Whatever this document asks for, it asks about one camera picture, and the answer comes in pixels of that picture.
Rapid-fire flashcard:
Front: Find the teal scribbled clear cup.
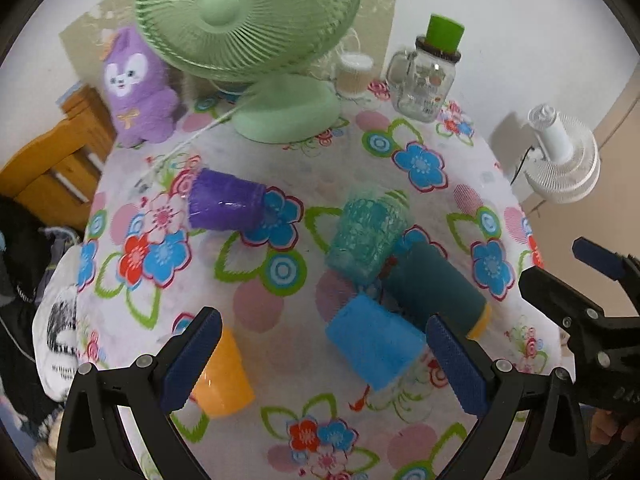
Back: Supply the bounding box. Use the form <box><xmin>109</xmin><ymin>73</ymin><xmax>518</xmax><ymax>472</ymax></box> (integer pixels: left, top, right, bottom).
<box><xmin>326</xmin><ymin>188</ymin><xmax>411</xmax><ymax>286</ymax></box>

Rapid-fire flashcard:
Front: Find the orange plastic cup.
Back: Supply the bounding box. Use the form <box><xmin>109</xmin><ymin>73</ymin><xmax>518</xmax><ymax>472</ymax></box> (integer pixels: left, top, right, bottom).
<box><xmin>191</xmin><ymin>328</ymin><xmax>255</xmax><ymax>418</ymax></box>

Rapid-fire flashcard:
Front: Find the dark teal cup yellow rim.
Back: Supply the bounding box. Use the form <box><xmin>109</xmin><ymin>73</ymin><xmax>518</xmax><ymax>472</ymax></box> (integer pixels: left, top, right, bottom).
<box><xmin>382</xmin><ymin>240</ymin><xmax>491</xmax><ymax>339</ymax></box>

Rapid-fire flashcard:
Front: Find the blue plastic cup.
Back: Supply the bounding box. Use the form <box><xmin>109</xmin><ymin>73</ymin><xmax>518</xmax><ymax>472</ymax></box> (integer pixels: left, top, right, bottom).
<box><xmin>326</xmin><ymin>295</ymin><xmax>426</xmax><ymax>391</ymax></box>

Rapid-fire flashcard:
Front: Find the purple plastic cup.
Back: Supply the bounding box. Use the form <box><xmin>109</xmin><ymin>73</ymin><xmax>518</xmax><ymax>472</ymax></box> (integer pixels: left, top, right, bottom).
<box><xmin>188</xmin><ymin>169</ymin><xmax>267</xmax><ymax>231</ymax></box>

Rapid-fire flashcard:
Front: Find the green cup on jar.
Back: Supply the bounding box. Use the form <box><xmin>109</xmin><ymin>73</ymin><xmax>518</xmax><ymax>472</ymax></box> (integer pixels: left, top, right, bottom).
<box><xmin>425</xmin><ymin>14</ymin><xmax>465</xmax><ymax>54</ymax></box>

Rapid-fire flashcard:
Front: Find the white small fan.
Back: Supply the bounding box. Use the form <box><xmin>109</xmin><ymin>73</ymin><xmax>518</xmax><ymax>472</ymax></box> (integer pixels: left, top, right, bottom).
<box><xmin>524</xmin><ymin>104</ymin><xmax>601</xmax><ymax>204</ymax></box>

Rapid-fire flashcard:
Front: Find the white printed bag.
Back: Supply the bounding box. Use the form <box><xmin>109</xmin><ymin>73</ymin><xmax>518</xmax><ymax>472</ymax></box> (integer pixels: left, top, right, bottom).
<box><xmin>32</xmin><ymin>245</ymin><xmax>81</xmax><ymax>402</ymax></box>

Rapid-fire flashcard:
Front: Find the floral tablecloth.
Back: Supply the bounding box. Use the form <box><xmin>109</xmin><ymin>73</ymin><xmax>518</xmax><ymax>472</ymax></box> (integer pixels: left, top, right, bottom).
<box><xmin>77</xmin><ymin>81</ymin><xmax>561</xmax><ymax>479</ymax></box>

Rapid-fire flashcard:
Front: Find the glass mason jar mug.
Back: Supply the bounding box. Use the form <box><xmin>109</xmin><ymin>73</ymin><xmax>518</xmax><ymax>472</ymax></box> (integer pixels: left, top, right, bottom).
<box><xmin>385</xmin><ymin>36</ymin><xmax>461</xmax><ymax>124</ymax></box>

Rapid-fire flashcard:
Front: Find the wooden chair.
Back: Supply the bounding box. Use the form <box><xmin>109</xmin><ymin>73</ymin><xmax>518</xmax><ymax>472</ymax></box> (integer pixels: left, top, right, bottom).
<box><xmin>1</xmin><ymin>84</ymin><xmax>116</xmax><ymax>231</ymax></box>

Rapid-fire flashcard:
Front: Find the cotton swab container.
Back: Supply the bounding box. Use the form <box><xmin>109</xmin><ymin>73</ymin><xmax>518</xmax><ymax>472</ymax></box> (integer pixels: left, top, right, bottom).
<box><xmin>334</xmin><ymin>52</ymin><xmax>374</xmax><ymax>99</ymax></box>

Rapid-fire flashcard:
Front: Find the purple plush toy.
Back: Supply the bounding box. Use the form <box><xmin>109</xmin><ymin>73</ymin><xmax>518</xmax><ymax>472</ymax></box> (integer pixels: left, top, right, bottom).
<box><xmin>103</xmin><ymin>26</ymin><xmax>180</xmax><ymax>148</ymax></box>

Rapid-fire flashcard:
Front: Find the green desk fan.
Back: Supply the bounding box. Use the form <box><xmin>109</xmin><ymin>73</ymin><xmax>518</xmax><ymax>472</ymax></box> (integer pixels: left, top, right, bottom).
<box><xmin>134</xmin><ymin>0</ymin><xmax>360</xmax><ymax>144</ymax></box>

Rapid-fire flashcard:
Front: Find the white fan power cord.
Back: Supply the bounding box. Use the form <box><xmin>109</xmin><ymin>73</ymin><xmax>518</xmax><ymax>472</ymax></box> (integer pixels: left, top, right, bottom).
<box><xmin>133</xmin><ymin>90</ymin><xmax>262</xmax><ymax>189</ymax></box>

